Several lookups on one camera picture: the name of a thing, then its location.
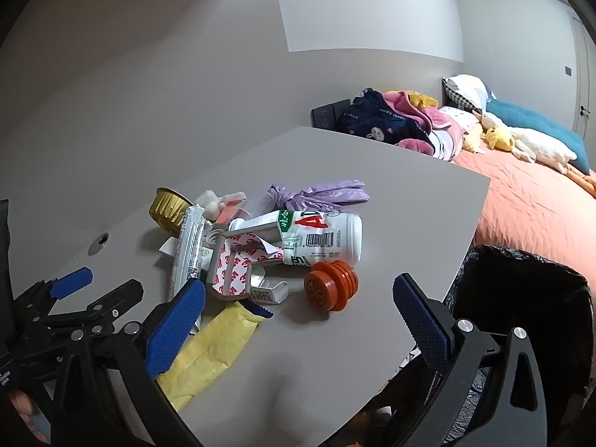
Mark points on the silver foil wrapper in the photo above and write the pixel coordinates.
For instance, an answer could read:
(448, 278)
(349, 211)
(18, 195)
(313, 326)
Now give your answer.
(188, 247)

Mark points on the gold foil cup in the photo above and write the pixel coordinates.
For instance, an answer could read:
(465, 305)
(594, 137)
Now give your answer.
(165, 209)

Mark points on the white dotted pillow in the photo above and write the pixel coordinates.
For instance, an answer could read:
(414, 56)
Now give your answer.
(458, 116)

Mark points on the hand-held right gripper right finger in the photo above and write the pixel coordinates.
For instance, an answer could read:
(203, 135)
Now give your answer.
(421, 328)

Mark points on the yellow duck plush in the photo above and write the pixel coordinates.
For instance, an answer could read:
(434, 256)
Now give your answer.
(498, 138)

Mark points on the checked patchwork pillow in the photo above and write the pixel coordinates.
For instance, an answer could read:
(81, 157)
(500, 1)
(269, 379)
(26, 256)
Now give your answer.
(465, 91)

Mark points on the purple plastic bag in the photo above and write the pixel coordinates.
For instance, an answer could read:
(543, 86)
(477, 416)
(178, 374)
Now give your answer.
(316, 195)

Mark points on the orange cloth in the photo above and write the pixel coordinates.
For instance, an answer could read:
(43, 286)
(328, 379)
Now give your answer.
(584, 179)

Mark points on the yellow plastic bag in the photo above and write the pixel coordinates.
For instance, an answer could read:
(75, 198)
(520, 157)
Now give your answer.
(209, 349)

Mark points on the bin with black liner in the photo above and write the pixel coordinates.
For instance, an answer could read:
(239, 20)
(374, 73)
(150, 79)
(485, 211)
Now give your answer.
(512, 279)

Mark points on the red and white backing strip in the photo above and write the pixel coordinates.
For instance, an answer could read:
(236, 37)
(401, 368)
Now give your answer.
(233, 265)

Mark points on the white goose plush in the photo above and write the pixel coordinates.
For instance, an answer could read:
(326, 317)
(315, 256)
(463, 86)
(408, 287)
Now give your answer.
(540, 146)

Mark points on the white paper slip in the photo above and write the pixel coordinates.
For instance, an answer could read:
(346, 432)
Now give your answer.
(166, 247)

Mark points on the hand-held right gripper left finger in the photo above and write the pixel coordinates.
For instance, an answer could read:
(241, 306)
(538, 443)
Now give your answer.
(177, 330)

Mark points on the pale yellow plush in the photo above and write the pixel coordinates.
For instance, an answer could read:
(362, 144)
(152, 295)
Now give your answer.
(472, 138)

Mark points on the teal cushion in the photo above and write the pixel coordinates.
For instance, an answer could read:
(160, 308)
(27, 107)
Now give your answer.
(526, 116)

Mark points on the white plastic bottle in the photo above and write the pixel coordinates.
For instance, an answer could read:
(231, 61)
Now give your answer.
(326, 237)

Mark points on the orange bed sheet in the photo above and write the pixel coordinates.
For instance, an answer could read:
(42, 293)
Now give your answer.
(526, 205)

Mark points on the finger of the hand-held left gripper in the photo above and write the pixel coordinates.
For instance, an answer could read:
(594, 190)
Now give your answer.
(116, 298)
(70, 284)

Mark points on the person's left hand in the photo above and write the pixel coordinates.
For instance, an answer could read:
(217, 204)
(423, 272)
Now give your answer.
(21, 407)

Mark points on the black wall socket panel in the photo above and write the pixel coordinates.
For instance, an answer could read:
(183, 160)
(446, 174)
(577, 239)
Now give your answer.
(328, 114)

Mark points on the white door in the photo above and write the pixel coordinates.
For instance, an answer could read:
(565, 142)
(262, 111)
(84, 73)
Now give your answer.
(584, 65)

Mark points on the white striped blanket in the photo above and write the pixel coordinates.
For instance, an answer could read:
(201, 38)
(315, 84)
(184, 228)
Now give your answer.
(440, 144)

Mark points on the mustard yellow garment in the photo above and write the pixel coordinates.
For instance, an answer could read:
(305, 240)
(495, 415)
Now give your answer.
(421, 100)

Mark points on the orange ribbed lid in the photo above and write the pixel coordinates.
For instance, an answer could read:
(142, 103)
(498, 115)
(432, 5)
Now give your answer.
(328, 286)

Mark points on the small white figurine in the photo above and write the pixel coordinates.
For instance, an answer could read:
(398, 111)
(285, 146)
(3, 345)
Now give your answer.
(209, 202)

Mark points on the red white 3M packaging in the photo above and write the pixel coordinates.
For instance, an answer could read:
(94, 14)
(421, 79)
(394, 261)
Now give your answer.
(267, 294)

